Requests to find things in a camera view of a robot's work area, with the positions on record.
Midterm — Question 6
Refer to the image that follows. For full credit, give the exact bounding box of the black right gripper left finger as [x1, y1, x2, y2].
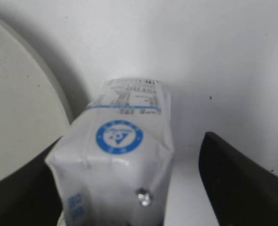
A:
[0, 142, 62, 226]

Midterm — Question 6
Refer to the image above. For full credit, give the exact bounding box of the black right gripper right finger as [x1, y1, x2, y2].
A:
[198, 132, 278, 226]

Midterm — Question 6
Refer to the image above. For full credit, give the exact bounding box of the beige round plate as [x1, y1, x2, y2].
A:
[0, 19, 74, 181]

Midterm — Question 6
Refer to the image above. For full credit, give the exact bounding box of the white blue milk carton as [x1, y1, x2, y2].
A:
[46, 78, 174, 226]

